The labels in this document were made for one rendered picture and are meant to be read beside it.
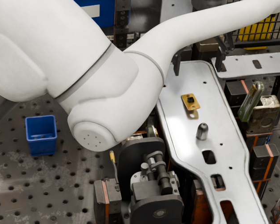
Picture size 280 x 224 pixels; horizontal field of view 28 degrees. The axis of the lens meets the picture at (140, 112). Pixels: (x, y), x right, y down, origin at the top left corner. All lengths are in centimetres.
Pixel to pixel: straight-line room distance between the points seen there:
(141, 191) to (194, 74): 62
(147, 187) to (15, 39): 53
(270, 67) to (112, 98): 105
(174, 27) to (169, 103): 61
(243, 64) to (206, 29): 74
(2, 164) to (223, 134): 74
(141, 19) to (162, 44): 90
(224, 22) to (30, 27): 44
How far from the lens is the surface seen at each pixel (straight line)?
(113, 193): 133
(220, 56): 154
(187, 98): 165
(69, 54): 85
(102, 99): 86
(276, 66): 187
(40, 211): 177
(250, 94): 163
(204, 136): 156
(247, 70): 182
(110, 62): 87
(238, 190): 148
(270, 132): 174
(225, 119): 164
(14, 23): 85
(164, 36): 104
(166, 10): 175
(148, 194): 123
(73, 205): 177
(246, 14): 117
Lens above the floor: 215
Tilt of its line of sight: 45 degrees down
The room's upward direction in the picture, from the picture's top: 5 degrees clockwise
